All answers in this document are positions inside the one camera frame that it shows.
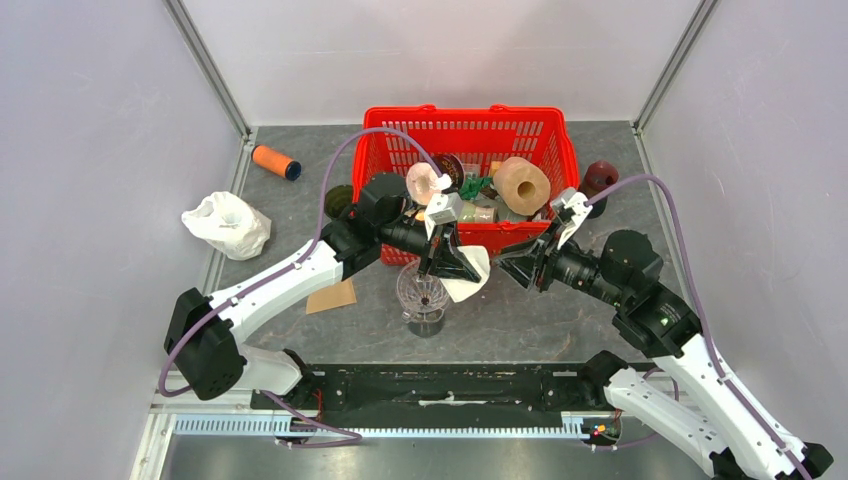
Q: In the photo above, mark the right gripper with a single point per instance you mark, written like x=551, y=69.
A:
x=520, y=267

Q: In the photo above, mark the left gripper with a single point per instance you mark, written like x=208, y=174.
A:
x=448, y=262

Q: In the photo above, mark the white paper coffee filter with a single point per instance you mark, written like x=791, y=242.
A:
x=477, y=258

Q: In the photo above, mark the clear glass dripper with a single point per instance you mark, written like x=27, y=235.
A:
x=420, y=294

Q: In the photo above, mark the brown paper coffee filter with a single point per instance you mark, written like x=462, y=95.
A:
x=331, y=297

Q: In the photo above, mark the dark green glass dripper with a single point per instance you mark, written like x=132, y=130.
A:
x=337, y=200

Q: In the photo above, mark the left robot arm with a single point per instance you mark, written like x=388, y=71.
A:
x=207, y=335

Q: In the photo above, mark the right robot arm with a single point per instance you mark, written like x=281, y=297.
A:
x=725, y=431

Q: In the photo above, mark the green lotion bottle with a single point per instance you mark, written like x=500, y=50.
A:
x=473, y=213

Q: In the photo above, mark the brown toilet paper roll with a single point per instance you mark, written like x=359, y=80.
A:
x=523, y=186

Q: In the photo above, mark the green crumpled wrapper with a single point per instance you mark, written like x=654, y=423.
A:
x=472, y=187

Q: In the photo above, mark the red plastic shopping basket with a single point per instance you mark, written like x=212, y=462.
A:
x=476, y=136

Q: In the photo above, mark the orange cylinder with blue cap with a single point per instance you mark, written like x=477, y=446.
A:
x=276, y=162

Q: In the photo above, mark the white plastic bag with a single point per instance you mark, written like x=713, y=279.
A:
x=230, y=225

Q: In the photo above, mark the black mounting rail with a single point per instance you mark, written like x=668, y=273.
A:
x=464, y=395

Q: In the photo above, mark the white cable duct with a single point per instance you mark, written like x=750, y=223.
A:
x=284, y=426

